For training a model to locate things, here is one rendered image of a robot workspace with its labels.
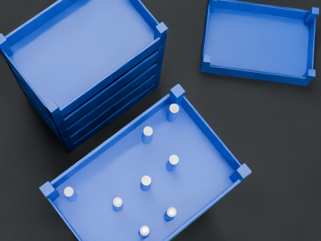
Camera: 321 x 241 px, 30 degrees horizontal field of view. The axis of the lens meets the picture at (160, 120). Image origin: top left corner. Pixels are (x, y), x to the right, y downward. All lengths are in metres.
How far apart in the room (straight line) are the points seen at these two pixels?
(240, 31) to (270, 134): 0.30
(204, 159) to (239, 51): 0.65
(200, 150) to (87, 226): 0.25
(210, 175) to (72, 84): 0.38
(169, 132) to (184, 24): 0.65
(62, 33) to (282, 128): 0.66
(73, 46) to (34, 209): 0.47
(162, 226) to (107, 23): 0.50
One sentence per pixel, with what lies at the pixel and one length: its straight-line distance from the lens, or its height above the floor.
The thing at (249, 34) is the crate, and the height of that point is 0.00.
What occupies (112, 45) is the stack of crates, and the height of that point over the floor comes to 0.32.
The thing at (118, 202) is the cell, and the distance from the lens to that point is 1.02.
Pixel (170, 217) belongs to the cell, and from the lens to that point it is 1.02.
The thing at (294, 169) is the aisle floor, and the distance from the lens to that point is 1.64.
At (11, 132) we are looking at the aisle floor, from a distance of 1.63.
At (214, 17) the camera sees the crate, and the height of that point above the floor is 0.00.
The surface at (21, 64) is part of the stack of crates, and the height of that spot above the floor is 0.32.
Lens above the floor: 1.56
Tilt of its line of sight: 75 degrees down
